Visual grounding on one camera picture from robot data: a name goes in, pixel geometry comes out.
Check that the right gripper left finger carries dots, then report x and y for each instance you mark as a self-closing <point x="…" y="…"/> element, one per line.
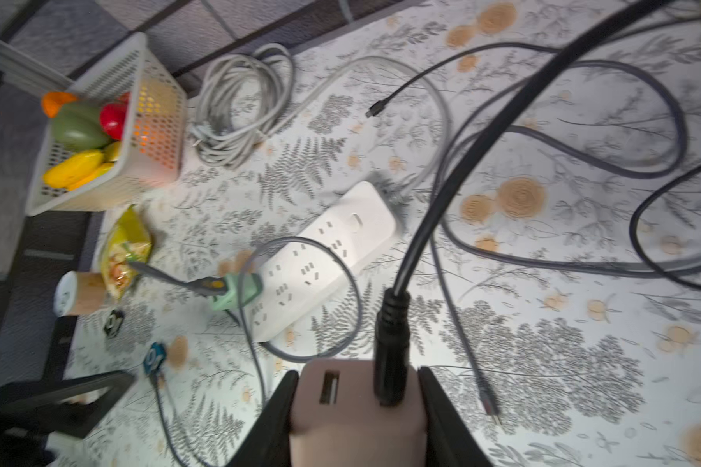
<point x="267" y="443"/>

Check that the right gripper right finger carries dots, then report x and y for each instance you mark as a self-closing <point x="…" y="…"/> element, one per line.
<point x="449" y="442"/>

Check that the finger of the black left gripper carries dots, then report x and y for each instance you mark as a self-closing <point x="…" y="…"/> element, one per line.
<point x="73" y="407"/>

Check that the pink charger plug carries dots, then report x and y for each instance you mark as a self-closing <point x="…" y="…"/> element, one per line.
<point x="336" y="420"/>

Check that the blue mp3 player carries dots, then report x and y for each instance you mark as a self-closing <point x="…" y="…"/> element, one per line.
<point x="154" y="359"/>

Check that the green charger plug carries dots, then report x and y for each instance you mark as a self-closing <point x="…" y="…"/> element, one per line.
<point x="231" y="288"/>

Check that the pull-tab food can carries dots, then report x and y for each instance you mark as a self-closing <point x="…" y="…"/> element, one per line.
<point x="79" y="293"/>

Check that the yellow corn chips bag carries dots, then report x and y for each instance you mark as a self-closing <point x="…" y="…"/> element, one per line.
<point x="128" y="241"/>

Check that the white power strip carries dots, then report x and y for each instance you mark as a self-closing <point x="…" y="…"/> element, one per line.
<point x="358" y="228"/>

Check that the yellow plastic banana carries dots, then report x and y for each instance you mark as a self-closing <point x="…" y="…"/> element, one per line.
<point x="77" y="171"/>

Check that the green plastic mango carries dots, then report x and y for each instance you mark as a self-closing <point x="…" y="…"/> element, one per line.
<point x="77" y="127"/>

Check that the white plastic fruit basket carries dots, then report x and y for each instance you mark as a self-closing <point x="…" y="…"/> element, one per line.
<point x="149" y="154"/>

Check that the orange plastic tangerine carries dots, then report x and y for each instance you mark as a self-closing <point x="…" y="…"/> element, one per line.
<point x="52" y="102"/>

